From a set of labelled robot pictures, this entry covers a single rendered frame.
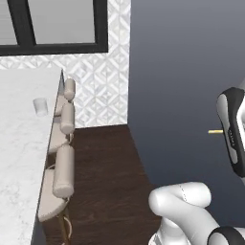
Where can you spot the black framed window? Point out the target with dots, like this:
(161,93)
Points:
(54,25)

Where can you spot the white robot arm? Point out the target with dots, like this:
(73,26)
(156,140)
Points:
(188,210)

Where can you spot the beige padded bar stool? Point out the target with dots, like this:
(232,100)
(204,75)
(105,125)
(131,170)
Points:
(62,173)
(66,119)
(69,90)

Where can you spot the white marble dining counter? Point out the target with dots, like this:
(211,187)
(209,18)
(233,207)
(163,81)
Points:
(22,153)

